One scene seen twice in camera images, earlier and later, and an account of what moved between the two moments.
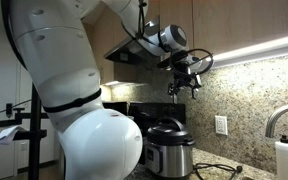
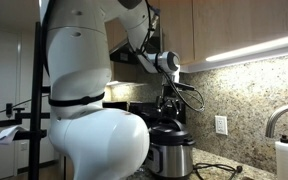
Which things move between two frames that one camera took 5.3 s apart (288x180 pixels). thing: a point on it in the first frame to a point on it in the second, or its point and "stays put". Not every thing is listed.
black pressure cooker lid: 169,130 stays put
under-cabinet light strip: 274,48 stays put
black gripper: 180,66 to 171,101
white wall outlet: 221,124 stays put
